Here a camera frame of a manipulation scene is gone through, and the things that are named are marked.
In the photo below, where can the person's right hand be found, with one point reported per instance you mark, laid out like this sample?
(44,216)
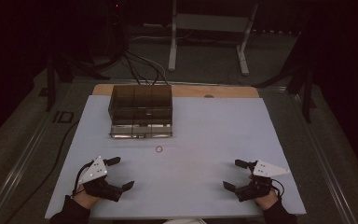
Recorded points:
(266,202)

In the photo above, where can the person's left hand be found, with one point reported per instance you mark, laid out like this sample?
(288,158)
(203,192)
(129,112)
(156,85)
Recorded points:
(85,198)

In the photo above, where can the white table mat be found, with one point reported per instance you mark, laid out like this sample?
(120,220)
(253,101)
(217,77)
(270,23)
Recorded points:
(199,130)

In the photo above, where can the white metal desk frame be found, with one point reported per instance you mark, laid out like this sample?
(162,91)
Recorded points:
(209,23)

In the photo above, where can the black stand leg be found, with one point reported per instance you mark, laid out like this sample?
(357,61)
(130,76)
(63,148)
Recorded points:
(51,84)
(304,90)

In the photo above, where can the tinted clear organizer box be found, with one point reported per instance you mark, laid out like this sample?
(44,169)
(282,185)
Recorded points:
(140,112)

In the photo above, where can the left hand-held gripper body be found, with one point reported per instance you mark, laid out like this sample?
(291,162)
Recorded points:
(97,171)

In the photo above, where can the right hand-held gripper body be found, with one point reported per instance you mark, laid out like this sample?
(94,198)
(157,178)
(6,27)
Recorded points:
(265,169)

